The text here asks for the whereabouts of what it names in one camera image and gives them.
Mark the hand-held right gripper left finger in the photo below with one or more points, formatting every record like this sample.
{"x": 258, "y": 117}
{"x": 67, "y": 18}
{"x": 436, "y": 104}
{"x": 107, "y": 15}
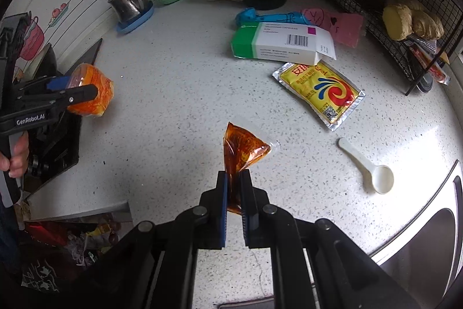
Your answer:
{"x": 222, "y": 207}

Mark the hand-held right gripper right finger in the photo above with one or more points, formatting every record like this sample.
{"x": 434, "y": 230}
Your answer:
{"x": 246, "y": 218}

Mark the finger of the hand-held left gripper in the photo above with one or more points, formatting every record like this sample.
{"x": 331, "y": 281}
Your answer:
{"x": 58, "y": 82}
{"x": 79, "y": 95}

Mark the orange jelly cup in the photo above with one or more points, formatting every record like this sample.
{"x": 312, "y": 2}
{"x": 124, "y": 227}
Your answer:
{"x": 96, "y": 75}

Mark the orange sauce packet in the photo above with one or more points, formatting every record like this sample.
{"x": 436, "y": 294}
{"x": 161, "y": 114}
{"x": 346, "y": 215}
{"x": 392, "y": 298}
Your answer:
{"x": 242, "y": 149}

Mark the yellow foil packet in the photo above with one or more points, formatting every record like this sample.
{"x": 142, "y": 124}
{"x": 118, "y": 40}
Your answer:
{"x": 322, "y": 91}

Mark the green and white medicine box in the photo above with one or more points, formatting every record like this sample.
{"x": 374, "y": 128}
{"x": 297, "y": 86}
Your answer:
{"x": 275, "y": 44}

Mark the blue and pink plastic wrapper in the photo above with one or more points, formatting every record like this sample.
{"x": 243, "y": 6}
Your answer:
{"x": 347, "y": 28}

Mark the person's left hand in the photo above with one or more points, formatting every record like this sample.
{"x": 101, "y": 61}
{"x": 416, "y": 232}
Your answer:
{"x": 18, "y": 153}

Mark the black glass gas stove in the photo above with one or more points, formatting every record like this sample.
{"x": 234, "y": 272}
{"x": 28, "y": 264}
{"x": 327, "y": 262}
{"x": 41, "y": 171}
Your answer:
{"x": 61, "y": 153}

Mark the blue plastic tray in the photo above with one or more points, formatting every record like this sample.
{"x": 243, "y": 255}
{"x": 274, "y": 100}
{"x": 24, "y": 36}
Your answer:
{"x": 141, "y": 23}

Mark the small steel teapot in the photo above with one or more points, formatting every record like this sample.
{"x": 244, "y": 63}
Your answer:
{"x": 124, "y": 5}

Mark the red plastic bag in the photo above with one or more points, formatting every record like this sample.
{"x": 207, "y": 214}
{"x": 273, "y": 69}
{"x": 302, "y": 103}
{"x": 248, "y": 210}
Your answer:
{"x": 47, "y": 233}

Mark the small white plastic scoop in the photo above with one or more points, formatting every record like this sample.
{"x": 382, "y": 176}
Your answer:
{"x": 383, "y": 180}

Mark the stainless steel sink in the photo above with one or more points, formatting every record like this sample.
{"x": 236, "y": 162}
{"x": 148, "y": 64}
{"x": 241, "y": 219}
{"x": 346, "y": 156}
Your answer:
{"x": 427, "y": 251}

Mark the red striped packet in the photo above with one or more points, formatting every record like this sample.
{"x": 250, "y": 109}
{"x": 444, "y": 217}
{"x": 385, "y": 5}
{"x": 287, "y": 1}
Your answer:
{"x": 430, "y": 63}

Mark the ginger root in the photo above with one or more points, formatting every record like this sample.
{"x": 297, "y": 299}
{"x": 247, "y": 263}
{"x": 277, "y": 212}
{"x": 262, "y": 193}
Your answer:
{"x": 396, "y": 21}
{"x": 427, "y": 25}

